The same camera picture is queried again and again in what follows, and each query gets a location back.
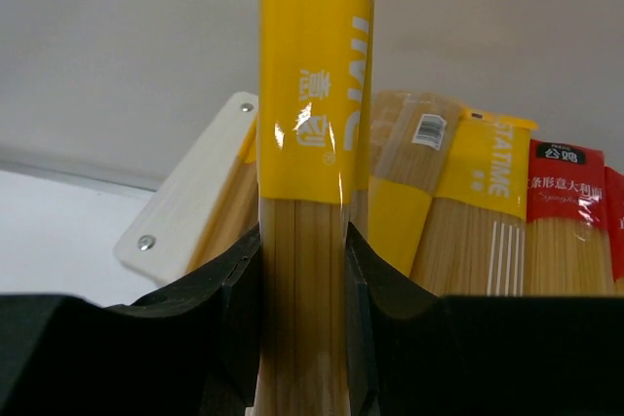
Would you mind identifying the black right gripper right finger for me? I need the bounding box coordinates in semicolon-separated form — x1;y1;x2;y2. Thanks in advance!
345;228;623;415

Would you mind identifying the red pasta bag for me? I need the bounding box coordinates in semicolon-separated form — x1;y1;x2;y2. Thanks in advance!
524;139;613;296
604;167;624;295

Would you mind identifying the yellow pasta bag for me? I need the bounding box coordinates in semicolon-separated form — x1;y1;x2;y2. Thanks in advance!
368;91;463;276
409;109;537;296

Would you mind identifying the red pasta bag middle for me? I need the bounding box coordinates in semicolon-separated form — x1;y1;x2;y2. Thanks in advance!
604;167;624;295

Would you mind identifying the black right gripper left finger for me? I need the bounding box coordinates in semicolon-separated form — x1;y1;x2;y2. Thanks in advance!
1;229;262;415

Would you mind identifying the white two-tier shelf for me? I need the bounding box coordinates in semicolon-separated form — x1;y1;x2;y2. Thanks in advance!
113;92;258;284

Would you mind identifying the yellow Pastatime spaghetti bag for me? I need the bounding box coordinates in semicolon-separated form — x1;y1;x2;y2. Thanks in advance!
254;0;374;415

